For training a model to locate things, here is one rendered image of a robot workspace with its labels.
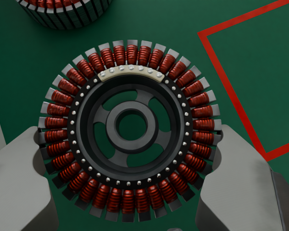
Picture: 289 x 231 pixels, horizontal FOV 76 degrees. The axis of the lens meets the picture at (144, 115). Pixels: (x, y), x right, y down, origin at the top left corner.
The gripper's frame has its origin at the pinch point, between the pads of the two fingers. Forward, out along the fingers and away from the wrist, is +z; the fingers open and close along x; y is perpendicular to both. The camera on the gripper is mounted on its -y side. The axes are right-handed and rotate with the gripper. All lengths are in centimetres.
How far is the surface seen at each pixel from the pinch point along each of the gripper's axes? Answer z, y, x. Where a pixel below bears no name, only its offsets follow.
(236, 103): 6.8, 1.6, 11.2
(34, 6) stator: 10.1, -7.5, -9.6
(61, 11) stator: 9.7, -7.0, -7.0
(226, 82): 8.2, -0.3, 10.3
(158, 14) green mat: 13.3, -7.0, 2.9
